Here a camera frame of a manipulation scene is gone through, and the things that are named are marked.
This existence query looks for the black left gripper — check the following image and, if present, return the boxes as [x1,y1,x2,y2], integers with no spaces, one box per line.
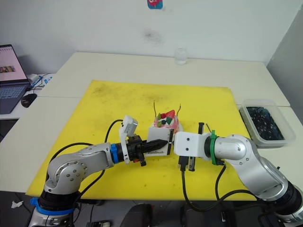
[126,133,169,167]

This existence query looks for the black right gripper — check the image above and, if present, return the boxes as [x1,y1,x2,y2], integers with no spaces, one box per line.
[187,122,205,172]

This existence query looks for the white matchbox with black strip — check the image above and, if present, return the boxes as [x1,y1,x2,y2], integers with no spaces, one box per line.
[147,127,175,157]

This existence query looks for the pink cake with fruit topping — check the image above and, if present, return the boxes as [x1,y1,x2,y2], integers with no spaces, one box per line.
[152,109,183,132]

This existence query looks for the blue wrist clamp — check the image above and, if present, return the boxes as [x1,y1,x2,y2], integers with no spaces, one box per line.
[109,142,119,164]

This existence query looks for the yellow foam mat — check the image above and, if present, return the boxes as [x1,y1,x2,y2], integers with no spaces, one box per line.
[25,79,258,202]

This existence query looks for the clear tray with dark water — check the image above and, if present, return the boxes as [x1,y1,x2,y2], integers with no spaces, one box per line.
[238,98,297,148]

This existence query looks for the clear glass jar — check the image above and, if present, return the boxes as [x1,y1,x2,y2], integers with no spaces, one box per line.
[174,47,188,66]

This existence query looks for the white and blue packet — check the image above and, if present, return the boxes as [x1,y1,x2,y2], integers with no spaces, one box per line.
[43,74,55,86]

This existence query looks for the black computer mouse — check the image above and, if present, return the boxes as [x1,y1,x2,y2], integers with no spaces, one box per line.
[20,93,38,108]

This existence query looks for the white power adapter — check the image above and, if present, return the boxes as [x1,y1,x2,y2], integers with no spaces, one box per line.
[27,73,40,84]

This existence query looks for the crumpled white paper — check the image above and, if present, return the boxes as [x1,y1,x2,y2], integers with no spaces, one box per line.
[11,200,25,210]

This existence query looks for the dark blue laptop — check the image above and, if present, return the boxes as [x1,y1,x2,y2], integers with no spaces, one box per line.
[0,44,32,114]

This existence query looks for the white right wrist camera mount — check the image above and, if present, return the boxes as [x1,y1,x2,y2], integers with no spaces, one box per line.
[173,131,212,162]

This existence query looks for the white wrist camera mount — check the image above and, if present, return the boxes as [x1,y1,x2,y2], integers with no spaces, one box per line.
[173,131,212,162]
[119,115,139,164]

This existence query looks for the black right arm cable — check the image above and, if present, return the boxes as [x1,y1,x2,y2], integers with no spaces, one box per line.
[177,155,258,211]

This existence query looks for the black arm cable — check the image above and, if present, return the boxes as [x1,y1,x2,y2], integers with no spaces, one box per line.
[177,155,258,211]
[49,119,124,204]

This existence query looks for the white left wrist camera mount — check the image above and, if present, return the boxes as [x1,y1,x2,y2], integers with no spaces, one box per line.
[119,115,139,164]

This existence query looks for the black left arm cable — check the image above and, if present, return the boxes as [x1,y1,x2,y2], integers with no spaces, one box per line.
[49,119,124,204]

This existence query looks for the pink and blue wall sticker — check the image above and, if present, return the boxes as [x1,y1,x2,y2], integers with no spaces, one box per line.
[147,0,164,10]

